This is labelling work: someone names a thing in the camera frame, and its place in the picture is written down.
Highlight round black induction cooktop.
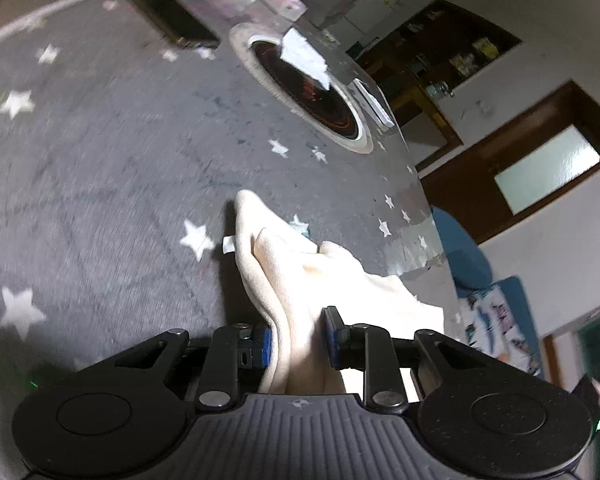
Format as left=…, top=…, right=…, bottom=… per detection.
left=230, top=23, right=374, bottom=155

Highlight dark wooden shelf cabinet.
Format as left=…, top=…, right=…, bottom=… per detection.
left=347, top=0, right=521, bottom=107

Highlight dark wooden side table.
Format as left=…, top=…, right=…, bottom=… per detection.
left=365, top=58, right=463, bottom=171

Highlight white remote control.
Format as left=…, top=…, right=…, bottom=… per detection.
left=353, top=78, right=394, bottom=129

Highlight black tablet device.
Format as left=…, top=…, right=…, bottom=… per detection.
left=130, top=0, right=221, bottom=50

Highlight cream white garment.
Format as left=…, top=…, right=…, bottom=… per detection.
left=234, top=190, right=444, bottom=396

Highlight teal blue cushion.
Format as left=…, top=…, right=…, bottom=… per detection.
left=432, top=207, right=493, bottom=298

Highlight dark wooden door with glass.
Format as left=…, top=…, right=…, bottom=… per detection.
left=422, top=80, right=600, bottom=244

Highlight butterfly patterned pillow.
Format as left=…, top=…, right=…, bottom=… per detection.
left=460, top=276, right=544, bottom=379

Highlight white paper sheet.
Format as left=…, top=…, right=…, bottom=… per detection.
left=279, top=28, right=330, bottom=90

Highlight white refrigerator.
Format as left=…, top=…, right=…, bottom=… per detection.
left=327, top=0, right=410, bottom=50

